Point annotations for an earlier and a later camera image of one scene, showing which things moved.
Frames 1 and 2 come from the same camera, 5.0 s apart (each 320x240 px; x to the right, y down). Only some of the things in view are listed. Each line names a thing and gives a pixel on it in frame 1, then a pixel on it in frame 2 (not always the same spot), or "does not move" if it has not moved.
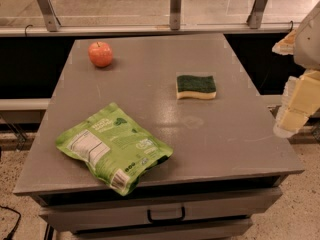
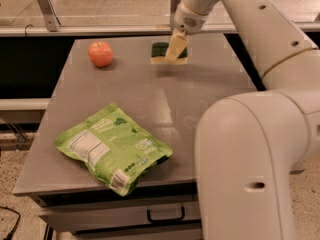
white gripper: (308, 43) -> (187, 21)
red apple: (100, 54) does not move
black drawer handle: (166, 219) does not move
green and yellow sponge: (196, 86) -> (159, 52)
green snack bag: (114, 147) does not move
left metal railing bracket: (48, 12) does not move
